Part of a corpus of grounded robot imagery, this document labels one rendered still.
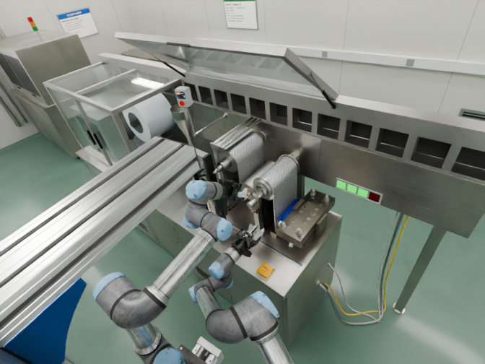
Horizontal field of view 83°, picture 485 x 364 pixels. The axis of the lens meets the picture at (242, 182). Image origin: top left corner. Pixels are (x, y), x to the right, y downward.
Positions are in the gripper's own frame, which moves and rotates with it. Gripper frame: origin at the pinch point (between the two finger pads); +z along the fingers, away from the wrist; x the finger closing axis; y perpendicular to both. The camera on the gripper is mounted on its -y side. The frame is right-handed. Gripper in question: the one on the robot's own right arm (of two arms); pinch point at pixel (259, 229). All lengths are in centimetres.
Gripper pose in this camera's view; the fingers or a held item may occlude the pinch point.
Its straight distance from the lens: 152.1
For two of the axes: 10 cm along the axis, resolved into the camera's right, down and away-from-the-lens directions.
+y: -1.2, -7.6, -6.4
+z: 6.4, -5.5, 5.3
